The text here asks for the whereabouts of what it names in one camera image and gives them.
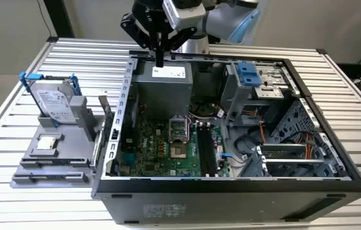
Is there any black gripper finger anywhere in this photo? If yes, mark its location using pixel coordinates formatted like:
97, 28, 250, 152
160, 27, 197, 68
121, 13, 160, 68

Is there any RAM stick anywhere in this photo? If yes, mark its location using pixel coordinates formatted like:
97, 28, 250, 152
23, 160, 88, 166
13, 176, 87, 182

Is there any black RAM slot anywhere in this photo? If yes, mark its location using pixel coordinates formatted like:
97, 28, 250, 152
209, 124, 218, 175
205, 124, 214, 175
201, 124, 210, 175
197, 124, 206, 175

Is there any grey power supply unit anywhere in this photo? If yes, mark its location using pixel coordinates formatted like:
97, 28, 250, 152
132, 61, 196, 120

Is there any blue drive bay latch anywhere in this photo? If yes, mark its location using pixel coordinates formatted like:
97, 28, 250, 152
236, 61, 262, 87

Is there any metal optical drive cage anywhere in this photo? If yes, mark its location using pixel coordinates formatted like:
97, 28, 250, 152
221, 61, 296, 125

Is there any round CPU cooler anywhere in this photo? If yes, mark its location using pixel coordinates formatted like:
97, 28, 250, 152
188, 100, 222, 118

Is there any blue disk carrier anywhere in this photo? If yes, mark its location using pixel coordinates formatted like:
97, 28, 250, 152
19, 71, 84, 127

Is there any metal socket cover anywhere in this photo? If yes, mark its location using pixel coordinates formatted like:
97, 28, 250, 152
168, 116, 189, 142

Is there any silver hard disk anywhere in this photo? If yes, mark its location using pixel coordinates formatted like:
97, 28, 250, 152
28, 80, 79, 125

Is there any CPU socket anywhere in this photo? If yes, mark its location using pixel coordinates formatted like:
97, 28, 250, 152
169, 141, 189, 159

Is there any grey parts rack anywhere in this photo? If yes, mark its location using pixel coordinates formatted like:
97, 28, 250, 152
9, 95, 117, 189

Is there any blue expansion slot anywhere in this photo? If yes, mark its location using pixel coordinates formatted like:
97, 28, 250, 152
123, 153, 136, 167

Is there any green motherboard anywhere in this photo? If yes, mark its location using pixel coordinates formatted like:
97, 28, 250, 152
117, 117, 232, 178

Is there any silver CPU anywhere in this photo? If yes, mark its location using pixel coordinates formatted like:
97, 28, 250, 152
36, 135, 60, 150

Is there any black PC case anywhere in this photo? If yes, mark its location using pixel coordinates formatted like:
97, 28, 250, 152
91, 49, 361, 225

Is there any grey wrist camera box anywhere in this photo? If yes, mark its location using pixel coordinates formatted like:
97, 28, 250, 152
162, 0, 206, 32

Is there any black upright post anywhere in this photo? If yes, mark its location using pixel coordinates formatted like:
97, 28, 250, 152
44, 0, 76, 39

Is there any orange flat wire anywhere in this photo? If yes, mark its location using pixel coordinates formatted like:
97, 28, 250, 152
258, 107, 268, 146

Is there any thick black cable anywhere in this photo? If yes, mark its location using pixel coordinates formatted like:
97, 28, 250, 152
233, 133, 261, 159

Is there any black cable with blue tag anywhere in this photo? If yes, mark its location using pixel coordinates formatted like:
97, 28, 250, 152
218, 151, 248, 166

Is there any coloured power wire bundle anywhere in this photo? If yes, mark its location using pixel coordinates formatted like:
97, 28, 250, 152
290, 131, 318, 161

